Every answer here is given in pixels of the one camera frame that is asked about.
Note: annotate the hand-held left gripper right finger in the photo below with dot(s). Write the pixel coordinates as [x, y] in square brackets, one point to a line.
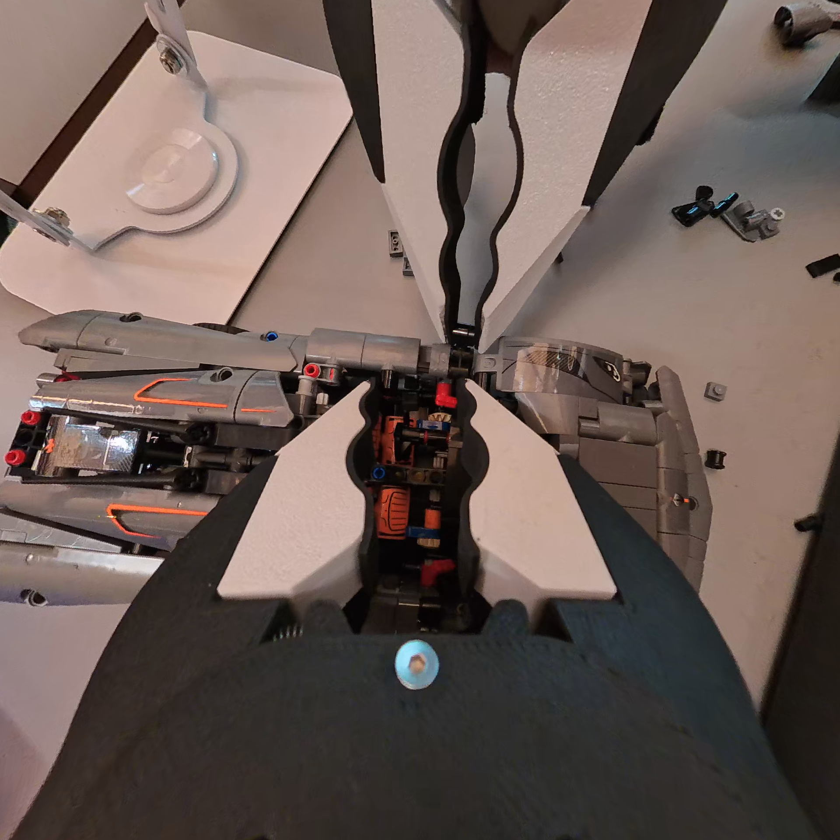
[538, 525]

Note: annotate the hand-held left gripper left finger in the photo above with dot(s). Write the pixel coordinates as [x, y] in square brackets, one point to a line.
[295, 525]

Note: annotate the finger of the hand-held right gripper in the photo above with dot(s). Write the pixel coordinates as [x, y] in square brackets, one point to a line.
[564, 131]
[413, 131]

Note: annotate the grey toy brick car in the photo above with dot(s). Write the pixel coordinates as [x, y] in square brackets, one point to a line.
[367, 348]

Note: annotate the white lamp base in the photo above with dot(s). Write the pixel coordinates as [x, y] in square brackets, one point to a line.
[275, 131]

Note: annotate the small grey brick plate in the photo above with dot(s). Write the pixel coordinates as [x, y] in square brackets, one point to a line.
[408, 266]
[396, 243]

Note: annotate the black brick connector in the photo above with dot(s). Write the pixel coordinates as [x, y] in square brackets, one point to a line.
[695, 208]

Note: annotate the black brick bush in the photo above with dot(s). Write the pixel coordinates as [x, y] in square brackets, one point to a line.
[715, 459]

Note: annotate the light grey brick connector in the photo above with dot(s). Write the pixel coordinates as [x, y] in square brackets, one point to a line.
[751, 222]

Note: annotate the tiny grey brick plate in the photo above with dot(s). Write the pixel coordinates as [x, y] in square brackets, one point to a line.
[716, 391]

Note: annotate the short black brick pin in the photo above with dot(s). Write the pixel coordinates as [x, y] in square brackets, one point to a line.
[806, 523]

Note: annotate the black flat brick tile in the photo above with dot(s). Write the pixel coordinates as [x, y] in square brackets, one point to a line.
[823, 266]

